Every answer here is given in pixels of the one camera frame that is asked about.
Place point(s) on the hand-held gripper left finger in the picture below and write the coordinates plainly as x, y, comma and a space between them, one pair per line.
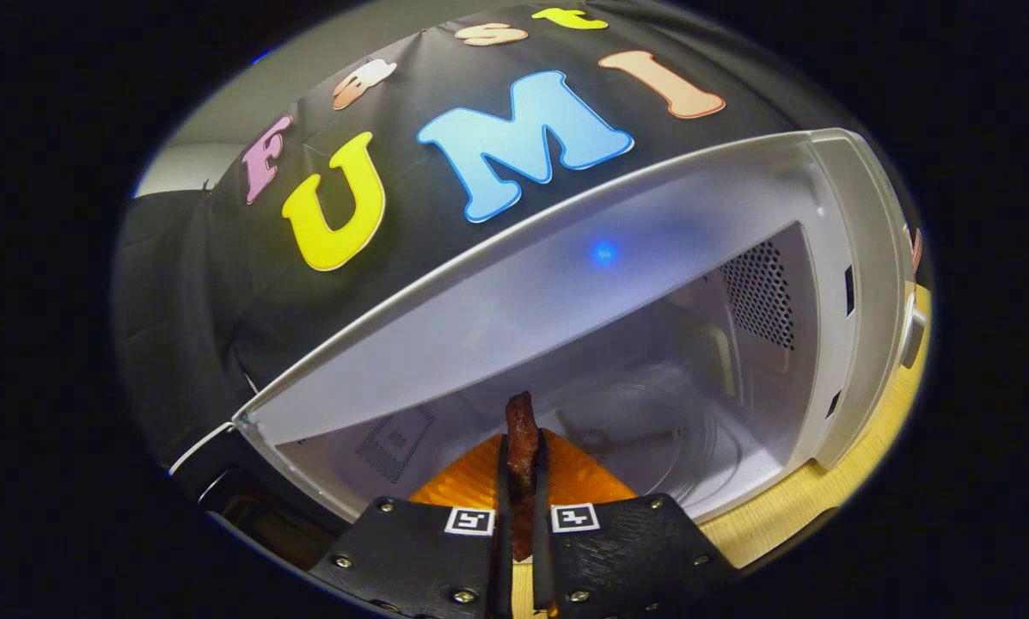
504, 567

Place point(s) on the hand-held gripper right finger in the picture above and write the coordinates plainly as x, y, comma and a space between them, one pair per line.
542, 567

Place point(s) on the red dried sausage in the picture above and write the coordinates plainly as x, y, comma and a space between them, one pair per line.
523, 430

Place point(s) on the white toaster oven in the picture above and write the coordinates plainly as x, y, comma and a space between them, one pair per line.
566, 284

